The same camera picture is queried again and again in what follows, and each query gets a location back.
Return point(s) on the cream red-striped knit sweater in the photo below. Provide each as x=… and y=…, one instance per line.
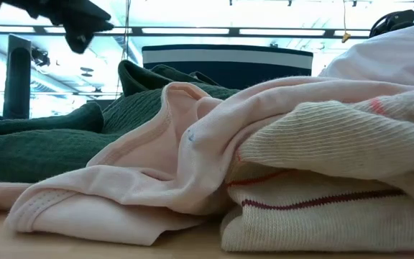
x=318, y=144

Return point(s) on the dark green knit sweater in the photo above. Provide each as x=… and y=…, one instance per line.
x=41, y=151

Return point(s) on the black garment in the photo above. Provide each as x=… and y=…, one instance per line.
x=74, y=21

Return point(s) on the white garment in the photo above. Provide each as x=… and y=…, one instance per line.
x=390, y=57

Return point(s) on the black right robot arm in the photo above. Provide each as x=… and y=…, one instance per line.
x=394, y=19

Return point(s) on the pale pink garment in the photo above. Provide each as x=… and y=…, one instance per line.
x=156, y=162

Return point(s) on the navy white striped fabric bin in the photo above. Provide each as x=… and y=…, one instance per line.
x=228, y=64

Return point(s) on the black ceiling light rail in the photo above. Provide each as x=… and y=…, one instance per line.
x=234, y=31

